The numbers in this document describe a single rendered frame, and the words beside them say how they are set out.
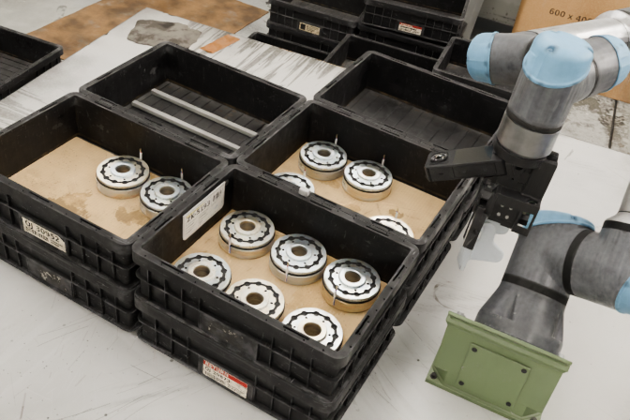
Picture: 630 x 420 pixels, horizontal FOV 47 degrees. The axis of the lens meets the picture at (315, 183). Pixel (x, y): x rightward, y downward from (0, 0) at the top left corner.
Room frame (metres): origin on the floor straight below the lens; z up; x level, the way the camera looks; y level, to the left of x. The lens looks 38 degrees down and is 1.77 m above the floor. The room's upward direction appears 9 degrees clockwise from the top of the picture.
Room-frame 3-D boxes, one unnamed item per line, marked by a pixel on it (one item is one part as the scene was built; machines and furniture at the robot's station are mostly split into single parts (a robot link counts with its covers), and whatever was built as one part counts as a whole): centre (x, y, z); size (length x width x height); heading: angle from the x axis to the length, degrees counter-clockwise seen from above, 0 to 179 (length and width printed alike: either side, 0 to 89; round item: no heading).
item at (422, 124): (1.44, -0.21, 0.87); 0.40 x 0.30 x 0.11; 66
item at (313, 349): (0.90, 0.04, 0.92); 0.40 x 0.30 x 0.02; 66
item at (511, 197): (0.82, -0.27, 1.19); 0.09 x 0.08 x 0.12; 76
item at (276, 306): (0.83, 0.07, 0.86); 0.10 x 0.10 x 0.01
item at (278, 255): (0.96, 0.01, 0.86); 0.10 x 0.10 x 0.01
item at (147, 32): (2.00, 0.53, 0.71); 0.22 x 0.19 x 0.01; 73
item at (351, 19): (2.95, 0.08, 0.31); 0.40 x 0.30 x 0.34; 73
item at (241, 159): (1.17, -0.08, 0.92); 0.40 x 0.30 x 0.02; 66
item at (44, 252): (1.06, 0.41, 0.76); 0.40 x 0.30 x 0.12; 66
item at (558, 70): (0.83, -0.27, 1.34); 0.09 x 0.08 x 0.11; 136
